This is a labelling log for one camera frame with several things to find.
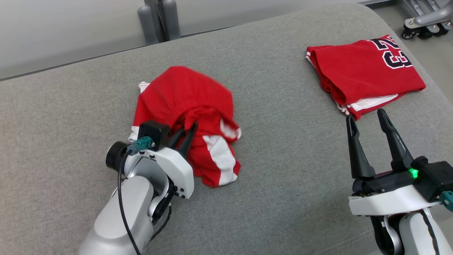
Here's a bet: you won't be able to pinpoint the red Bulls 23 jersey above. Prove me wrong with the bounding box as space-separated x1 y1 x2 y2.
305 34 426 121

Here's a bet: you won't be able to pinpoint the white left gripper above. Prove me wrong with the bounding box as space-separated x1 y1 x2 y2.
124 121 199 226

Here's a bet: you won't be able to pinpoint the grey metal stand with casters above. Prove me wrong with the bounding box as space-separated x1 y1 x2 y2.
401 0 453 40

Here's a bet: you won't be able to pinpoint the black left cable teal plug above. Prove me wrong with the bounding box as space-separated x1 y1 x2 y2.
117 136 155 255

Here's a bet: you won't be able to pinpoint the grey metal partition post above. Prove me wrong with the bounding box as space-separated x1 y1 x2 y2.
143 0 167 43

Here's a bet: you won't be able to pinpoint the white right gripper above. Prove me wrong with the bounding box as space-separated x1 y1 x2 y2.
346 108 441 255

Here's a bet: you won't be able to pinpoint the red shorts with white stripes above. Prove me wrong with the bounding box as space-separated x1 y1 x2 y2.
128 66 242 188

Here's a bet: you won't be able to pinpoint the grey cylindrical post foot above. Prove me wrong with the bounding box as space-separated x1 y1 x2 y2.
162 0 181 40
137 5 160 46

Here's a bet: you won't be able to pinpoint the thin black left gripper cable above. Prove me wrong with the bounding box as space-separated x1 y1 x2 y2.
150 205 173 241

